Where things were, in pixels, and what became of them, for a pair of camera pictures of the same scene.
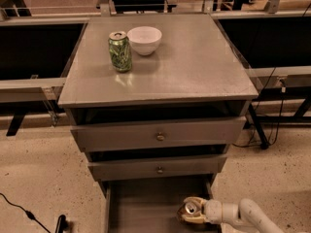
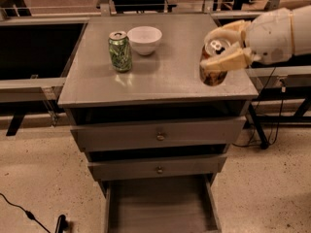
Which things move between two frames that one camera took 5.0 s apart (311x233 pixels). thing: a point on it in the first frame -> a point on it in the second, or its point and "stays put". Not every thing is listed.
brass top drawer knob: (160, 137) stays put
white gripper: (213, 210) -> (269, 36)
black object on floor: (62, 224) stays put
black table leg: (263, 141) stays put
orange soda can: (190, 208) -> (213, 49)
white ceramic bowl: (145, 40) stays put
